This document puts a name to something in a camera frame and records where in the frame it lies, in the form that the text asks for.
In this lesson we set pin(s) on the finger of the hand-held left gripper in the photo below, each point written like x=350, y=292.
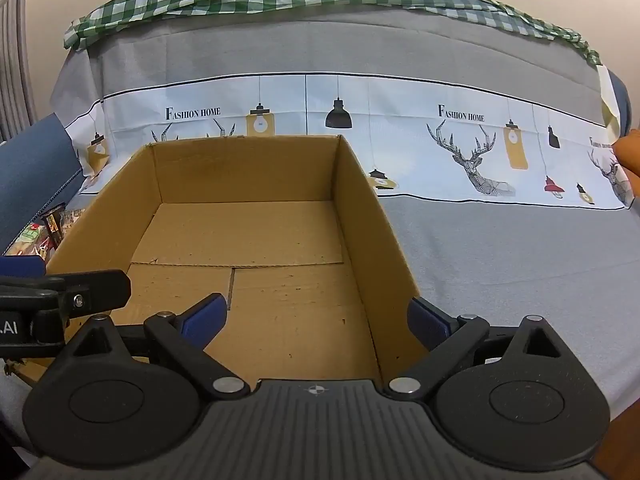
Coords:
x=100, y=287
x=20, y=266

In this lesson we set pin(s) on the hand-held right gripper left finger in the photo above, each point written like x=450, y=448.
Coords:
x=206, y=319

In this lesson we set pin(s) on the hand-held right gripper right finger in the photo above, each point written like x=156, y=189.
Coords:
x=427, y=327

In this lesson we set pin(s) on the pile of snack packets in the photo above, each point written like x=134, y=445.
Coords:
x=35, y=240

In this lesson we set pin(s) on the brown cardboard box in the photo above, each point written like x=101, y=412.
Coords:
x=280, y=310

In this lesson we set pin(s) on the grey curtain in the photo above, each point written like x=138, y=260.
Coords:
x=12, y=85

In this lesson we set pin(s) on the orange pillow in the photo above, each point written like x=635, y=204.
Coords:
x=631, y=160

